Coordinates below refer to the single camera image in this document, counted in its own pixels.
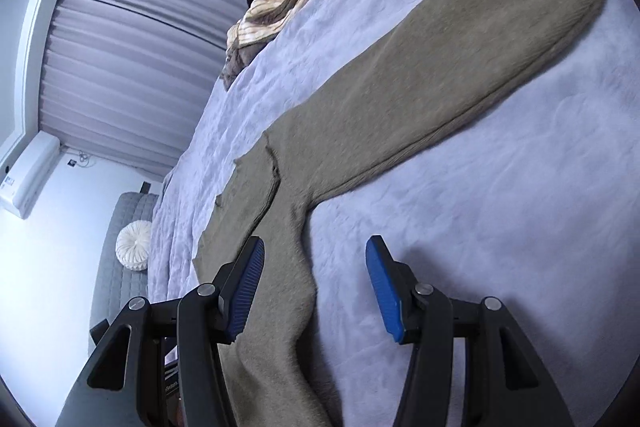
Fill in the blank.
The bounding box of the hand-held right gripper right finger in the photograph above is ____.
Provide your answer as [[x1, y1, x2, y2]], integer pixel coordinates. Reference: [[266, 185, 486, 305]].
[[365, 234, 583, 427]]

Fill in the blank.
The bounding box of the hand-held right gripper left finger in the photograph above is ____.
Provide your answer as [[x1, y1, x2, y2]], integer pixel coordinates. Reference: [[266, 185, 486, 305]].
[[55, 235, 266, 427]]

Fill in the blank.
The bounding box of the brown knit sweater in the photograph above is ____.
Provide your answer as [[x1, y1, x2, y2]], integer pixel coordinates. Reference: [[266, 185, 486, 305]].
[[192, 0, 621, 427]]

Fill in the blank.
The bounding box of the white round pillow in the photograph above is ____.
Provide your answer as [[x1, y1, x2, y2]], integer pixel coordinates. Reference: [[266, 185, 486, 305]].
[[116, 221, 152, 272]]

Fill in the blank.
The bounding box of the grey quilted headboard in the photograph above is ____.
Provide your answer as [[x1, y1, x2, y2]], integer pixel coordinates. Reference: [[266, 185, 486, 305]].
[[87, 192, 161, 358]]

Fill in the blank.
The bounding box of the lavender plush blanket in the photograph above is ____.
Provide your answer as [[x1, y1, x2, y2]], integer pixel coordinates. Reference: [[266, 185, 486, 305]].
[[147, 0, 640, 427]]

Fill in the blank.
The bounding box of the grey-brown fuzzy cloth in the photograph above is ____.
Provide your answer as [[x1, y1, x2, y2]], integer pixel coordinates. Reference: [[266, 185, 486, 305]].
[[220, 0, 321, 92]]

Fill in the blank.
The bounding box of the white air conditioner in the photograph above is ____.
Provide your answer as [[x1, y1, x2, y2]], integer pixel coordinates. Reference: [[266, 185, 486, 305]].
[[0, 132, 61, 220]]

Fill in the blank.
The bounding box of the pale pleated curtain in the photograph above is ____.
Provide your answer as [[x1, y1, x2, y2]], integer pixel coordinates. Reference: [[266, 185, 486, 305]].
[[37, 0, 281, 172]]

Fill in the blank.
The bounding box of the thin air conditioner cable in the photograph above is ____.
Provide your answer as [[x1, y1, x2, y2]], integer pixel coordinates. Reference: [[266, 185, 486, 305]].
[[67, 149, 98, 168]]

